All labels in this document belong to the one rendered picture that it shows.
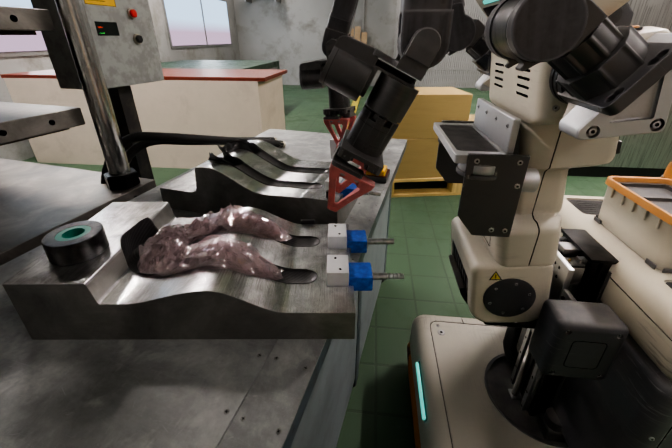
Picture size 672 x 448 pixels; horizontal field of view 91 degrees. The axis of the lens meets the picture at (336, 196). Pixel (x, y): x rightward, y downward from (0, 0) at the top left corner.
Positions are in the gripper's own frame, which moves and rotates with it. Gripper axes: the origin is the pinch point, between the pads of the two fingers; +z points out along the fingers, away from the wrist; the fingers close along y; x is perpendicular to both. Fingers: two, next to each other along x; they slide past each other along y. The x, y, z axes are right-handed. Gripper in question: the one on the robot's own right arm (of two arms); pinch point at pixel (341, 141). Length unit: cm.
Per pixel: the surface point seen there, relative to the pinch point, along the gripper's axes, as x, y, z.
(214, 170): -26.2, 22.6, 2.9
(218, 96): -172, -187, -13
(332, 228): 6.5, 32.3, 12.0
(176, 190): -39.8, 21.9, 8.7
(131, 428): -8, 69, 23
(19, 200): -93, 28, 11
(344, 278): 12.3, 44.7, 14.9
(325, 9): -272, -841, -207
